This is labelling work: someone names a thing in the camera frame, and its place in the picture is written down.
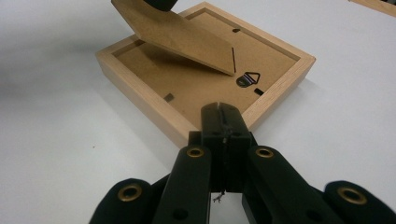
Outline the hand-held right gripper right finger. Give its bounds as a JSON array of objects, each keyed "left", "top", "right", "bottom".
[{"left": 221, "top": 103, "right": 259, "bottom": 193}]

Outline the wooden photo frame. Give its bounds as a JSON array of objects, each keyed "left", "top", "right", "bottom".
[{"left": 95, "top": 0, "right": 317, "bottom": 149}]

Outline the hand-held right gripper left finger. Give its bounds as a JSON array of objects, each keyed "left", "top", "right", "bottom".
[{"left": 188, "top": 102, "right": 226, "bottom": 193}]

